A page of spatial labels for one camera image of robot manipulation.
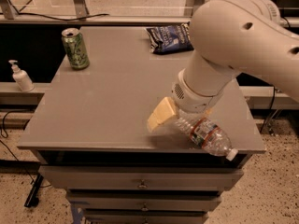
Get clear plastic water bottle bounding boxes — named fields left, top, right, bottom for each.
left=176, top=117, right=238, bottom=161

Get grey drawer cabinet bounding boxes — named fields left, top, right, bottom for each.
left=20, top=27, right=265, bottom=224

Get white pump lotion bottle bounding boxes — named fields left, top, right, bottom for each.
left=8, top=60, right=35, bottom=92

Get black cable on floor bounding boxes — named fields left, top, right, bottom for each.
left=0, top=109, right=52, bottom=189

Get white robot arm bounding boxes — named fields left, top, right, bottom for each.
left=147, top=0, right=299, bottom=132

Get blue chip bag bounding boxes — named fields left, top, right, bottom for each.
left=146, top=23, right=193, bottom=55

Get green soda can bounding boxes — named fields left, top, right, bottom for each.
left=62, top=28, right=90, bottom=70

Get black cable behind glass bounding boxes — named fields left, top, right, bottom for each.
left=0, top=0, right=110, bottom=21

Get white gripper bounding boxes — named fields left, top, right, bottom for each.
left=147, top=71, right=224, bottom=133

